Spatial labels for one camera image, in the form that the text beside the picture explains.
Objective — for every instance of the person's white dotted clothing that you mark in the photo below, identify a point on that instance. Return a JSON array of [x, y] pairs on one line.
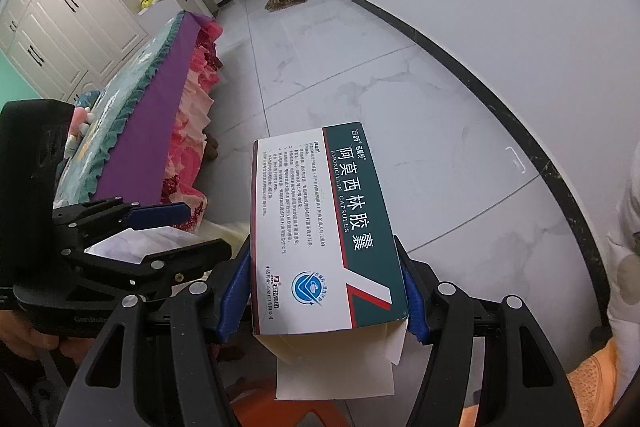
[[625, 267]]

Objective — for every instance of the black furniture foot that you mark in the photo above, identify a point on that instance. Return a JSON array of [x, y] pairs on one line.
[[600, 334]]

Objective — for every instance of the green and white medicine box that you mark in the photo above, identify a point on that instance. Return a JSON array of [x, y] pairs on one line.
[[350, 217]]

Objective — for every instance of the person's orange shoe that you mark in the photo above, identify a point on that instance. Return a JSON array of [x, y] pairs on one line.
[[585, 382]]

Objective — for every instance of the bed with purple sheet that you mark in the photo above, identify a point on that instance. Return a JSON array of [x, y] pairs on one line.
[[115, 107]]

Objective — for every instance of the white wardrobe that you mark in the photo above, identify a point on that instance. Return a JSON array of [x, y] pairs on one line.
[[65, 7]]

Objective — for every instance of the orange plastic stool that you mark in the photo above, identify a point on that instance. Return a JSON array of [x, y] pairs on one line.
[[280, 412]]

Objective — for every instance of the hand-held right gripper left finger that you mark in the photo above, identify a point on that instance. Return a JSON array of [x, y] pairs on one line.
[[234, 294]]

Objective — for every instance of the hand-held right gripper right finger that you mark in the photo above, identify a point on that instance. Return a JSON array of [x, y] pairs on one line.
[[413, 297]]

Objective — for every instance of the pink floral bed skirt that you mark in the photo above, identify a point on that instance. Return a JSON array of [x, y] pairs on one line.
[[187, 162]]

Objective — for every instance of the person's left hand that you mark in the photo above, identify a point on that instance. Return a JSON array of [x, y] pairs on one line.
[[35, 339]]

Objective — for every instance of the purple bed mattress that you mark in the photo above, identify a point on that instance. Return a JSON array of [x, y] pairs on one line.
[[150, 122]]

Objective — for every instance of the brown shoe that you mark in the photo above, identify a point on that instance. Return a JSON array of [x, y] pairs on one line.
[[212, 148]]

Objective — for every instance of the pink plush toy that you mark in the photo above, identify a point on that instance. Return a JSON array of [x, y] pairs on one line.
[[80, 127]]

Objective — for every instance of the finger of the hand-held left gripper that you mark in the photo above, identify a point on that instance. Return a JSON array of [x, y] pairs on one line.
[[192, 256], [160, 214]]

